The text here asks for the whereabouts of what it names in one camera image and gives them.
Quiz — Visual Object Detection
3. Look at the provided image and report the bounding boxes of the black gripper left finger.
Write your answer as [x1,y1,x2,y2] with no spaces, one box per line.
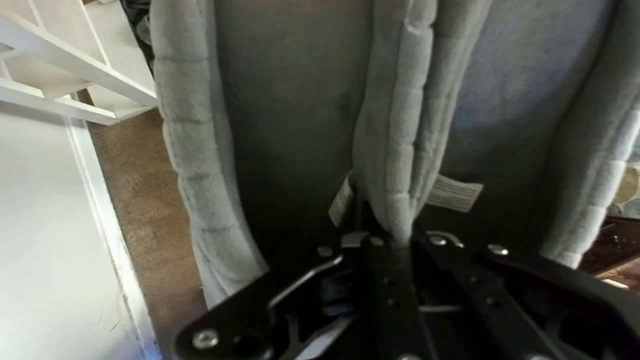
[172,231,410,360]

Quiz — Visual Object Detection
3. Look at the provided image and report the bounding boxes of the white wooden frame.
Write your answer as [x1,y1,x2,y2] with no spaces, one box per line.
[0,0,159,129]

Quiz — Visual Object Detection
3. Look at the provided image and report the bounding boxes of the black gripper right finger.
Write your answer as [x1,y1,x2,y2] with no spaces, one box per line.
[407,231,640,360]

